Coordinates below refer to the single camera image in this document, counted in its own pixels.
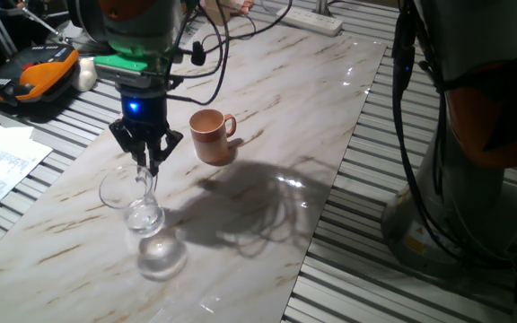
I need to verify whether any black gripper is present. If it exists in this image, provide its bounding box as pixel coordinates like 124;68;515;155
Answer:
109;87;184;177

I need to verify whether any clear glass mug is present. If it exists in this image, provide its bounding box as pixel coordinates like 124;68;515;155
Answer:
99;163;166;238

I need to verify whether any orange ceramic mug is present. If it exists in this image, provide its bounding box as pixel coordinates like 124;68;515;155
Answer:
188;109;238;165

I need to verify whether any white rounded object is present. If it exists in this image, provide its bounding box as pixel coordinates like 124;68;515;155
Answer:
70;57;99;93

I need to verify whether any marble pattern board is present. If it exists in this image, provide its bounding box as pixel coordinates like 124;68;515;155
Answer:
0;17;388;323

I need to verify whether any orange black teach pendant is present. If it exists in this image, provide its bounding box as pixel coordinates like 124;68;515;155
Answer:
0;43;81;107

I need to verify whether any black round spool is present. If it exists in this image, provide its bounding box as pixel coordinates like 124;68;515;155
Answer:
66;0;107;46

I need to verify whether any pink cloth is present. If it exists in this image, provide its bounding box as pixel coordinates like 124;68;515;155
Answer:
230;0;255;15

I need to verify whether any white power strip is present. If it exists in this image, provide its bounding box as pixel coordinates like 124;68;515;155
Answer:
275;4;344;38

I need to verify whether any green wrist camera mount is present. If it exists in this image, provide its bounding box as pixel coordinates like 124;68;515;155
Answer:
92;42;183;89

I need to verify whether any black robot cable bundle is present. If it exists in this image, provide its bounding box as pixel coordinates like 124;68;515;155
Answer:
163;0;517;279

